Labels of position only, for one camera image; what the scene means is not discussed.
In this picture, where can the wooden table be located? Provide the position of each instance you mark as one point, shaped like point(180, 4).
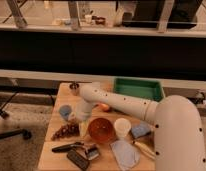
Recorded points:
point(50, 161)

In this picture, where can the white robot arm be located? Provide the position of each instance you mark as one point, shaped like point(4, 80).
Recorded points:
point(178, 136)

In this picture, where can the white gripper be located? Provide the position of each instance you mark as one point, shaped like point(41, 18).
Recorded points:
point(83, 112)

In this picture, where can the bunch of dark grapes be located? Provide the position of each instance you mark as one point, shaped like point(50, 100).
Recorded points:
point(66, 131)

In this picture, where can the black remote control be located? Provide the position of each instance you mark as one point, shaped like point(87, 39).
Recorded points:
point(78, 160)

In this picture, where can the green plastic tray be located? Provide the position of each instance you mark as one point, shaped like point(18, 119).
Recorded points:
point(147, 89)

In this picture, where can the blue sponge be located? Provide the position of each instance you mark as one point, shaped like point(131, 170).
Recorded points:
point(140, 130)

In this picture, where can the black handled tool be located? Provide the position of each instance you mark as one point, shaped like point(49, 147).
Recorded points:
point(67, 147)

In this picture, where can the light blue cloth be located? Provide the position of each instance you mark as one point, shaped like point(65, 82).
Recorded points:
point(126, 155)

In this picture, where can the white paper cup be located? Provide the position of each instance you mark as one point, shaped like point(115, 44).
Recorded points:
point(122, 127)

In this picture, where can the small black brush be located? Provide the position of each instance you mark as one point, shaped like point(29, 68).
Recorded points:
point(92, 152)

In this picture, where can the light blue cup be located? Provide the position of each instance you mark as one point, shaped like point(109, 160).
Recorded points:
point(65, 111)

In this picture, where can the red bowl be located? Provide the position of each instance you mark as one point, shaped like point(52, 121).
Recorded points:
point(101, 130)

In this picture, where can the peach fruit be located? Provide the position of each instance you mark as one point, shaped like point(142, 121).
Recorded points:
point(104, 107)

